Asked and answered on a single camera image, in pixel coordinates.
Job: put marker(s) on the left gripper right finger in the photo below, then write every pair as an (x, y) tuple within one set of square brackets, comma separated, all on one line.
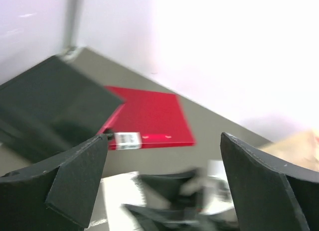
[(269, 193)]

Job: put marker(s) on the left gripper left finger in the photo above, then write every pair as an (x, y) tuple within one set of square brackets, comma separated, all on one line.
[(55, 194)]

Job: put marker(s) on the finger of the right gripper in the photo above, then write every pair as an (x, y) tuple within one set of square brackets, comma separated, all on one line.
[(169, 186), (177, 220)]

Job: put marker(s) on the setup guide booklet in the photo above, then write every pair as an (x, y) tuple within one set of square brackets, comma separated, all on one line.
[(109, 214)]

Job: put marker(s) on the red clip file folder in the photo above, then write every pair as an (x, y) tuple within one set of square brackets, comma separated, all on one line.
[(147, 119)]

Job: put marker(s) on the black box case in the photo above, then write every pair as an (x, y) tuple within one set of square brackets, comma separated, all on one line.
[(53, 107)]

